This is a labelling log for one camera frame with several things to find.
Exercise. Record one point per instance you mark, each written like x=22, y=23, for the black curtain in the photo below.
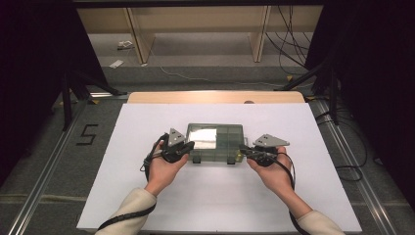
x=36, y=65
x=378, y=81

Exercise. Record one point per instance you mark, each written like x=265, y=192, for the person's right hand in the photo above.
x=275, y=176

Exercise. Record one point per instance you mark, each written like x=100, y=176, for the aluminium floor rail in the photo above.
x=42, y=182
x=352, y=169

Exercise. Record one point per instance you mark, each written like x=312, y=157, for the white board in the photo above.
x=228, y=196

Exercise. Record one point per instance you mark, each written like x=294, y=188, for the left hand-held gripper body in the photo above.
x=174, y=148

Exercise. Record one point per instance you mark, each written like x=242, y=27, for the black metal stand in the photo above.
x=67, y=104
x=332, y=94

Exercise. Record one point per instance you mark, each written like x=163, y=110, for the grey transparent compartment box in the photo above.
x=221, y=148

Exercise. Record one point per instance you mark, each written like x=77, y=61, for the small white and black device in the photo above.
x=125, y=44

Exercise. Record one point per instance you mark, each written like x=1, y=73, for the white paper scrap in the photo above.
x=116, y=64

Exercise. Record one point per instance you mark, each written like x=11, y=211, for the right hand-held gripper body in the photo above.
x=266, y=151

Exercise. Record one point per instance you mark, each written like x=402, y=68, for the light wooden table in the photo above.
x=212, y=97

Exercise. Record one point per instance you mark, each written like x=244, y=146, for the person's left hand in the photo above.
x=163, y=173

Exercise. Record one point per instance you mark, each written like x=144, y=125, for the light wooden furniture frame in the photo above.
x=141, y=42

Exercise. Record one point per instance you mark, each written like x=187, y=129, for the short aluminium rail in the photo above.
x=109, y=95

